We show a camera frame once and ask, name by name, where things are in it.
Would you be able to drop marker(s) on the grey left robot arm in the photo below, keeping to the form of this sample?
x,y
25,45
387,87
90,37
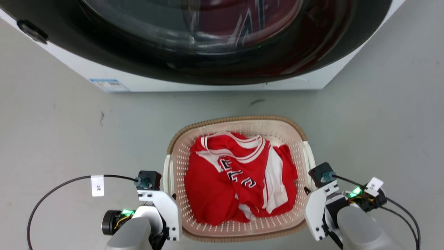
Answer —
x,y
130,234

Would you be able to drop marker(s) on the blue white energy label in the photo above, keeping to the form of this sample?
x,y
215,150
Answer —
x,y
110,85

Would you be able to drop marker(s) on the white washing machine body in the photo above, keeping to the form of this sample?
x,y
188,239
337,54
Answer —
x,y
215,87

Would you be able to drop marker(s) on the black door latch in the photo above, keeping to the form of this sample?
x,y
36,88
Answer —
x,y
32,31

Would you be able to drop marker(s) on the beige perforated laundry basket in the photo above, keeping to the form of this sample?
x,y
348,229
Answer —
x,y
277,129

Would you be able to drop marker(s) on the red white basketball jersey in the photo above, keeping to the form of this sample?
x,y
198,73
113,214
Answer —
x,y
222,187

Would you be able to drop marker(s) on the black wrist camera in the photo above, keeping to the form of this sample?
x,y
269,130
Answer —
x,y
321,173
150,179

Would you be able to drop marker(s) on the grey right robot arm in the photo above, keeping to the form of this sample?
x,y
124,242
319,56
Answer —
x,y
364,229

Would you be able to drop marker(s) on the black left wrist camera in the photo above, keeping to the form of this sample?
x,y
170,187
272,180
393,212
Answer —
x,y
150,179

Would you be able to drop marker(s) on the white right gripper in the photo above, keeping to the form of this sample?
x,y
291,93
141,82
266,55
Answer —
x,y
315,215

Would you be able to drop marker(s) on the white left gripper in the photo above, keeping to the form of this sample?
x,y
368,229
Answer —
x,y
166,208

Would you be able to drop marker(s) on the dark round washing machine door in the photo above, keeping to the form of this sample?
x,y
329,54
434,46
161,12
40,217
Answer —
x,y
138,59

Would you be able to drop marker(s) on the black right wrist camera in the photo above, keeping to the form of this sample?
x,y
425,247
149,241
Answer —
x,y
321,173

